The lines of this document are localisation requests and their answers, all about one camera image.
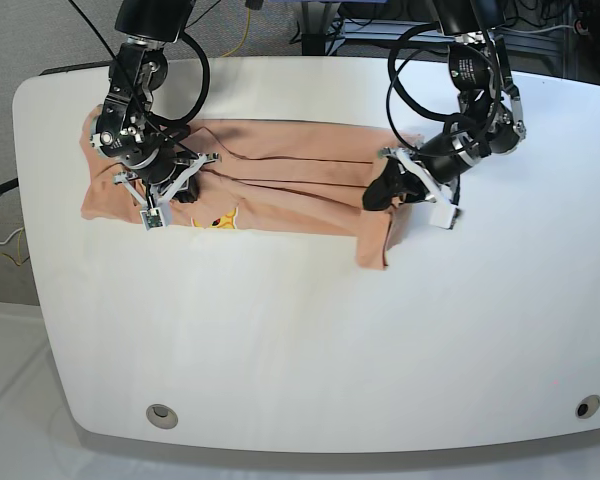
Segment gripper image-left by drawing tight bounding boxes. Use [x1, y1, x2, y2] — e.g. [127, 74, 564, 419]
[137, 152, 200, 204]

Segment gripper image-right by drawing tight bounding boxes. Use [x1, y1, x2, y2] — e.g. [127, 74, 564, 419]
[362, 133, 480, 211]

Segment peach orange T-shirt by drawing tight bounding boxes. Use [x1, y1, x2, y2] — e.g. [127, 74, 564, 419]
[78, 110, 424, 272]

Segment black robot arm image-left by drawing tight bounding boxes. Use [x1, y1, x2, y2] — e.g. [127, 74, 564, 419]
[90, 0, 210, 207]

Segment left table grommet hole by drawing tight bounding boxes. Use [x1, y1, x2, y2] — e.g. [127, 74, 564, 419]
[146, 404, 178, 430]

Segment table grommet hole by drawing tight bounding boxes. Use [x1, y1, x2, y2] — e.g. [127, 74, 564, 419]
[575, 395, 600, 419]
[146, 404, 178, 430]

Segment right table grommet hole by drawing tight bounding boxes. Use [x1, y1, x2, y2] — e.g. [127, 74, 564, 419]
[575, 395, 600, 419]

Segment black looped cable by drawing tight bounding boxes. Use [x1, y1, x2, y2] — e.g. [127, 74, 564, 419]
[384, 22, 481, 151]

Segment aluminium frame rail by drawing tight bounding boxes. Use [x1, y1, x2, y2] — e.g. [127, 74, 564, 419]
[343, 19, 579, 80]

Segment yellow floor cable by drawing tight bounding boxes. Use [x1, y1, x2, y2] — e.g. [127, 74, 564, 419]
[223, 4, 252, 59]

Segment black floor cable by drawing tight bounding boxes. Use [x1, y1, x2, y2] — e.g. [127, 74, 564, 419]
[184, 0, 226, 31]

